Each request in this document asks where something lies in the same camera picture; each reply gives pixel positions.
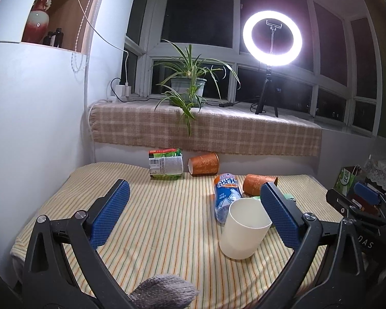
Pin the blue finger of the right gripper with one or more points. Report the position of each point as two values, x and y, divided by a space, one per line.
369 200
349 210

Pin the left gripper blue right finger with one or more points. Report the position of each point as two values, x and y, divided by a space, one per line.
326 269

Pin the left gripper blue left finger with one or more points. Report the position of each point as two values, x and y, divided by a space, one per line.
62 267

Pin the white plastic cup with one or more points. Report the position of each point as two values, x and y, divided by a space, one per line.
247 223

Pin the orange cup near bottles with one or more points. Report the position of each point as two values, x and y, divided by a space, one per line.
252 183

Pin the green cardboard box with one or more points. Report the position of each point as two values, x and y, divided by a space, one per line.
347 178

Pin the grey knitted glove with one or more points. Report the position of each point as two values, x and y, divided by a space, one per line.
164 291

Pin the blue arctic ocean bottle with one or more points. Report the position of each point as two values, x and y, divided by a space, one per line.
227 191

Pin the striped yellow table cloth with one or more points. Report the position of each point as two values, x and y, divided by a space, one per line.
170 227

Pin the black tripod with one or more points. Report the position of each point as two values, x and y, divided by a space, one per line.
267 88

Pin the plaid beige windowsill cloth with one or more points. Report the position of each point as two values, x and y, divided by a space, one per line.
220 130

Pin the spider plant in pot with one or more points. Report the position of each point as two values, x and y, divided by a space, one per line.
184 87

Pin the white power adapter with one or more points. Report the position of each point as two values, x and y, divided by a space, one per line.
122 90

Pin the dark small bottles on shelf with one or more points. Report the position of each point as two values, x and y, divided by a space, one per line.
54 39

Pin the red white ceramic vase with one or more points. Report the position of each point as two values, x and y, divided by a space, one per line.
37 22

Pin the orange cup by wall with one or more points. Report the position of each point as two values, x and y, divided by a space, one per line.
204 164

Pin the ring light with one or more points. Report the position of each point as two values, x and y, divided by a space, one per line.
272 38

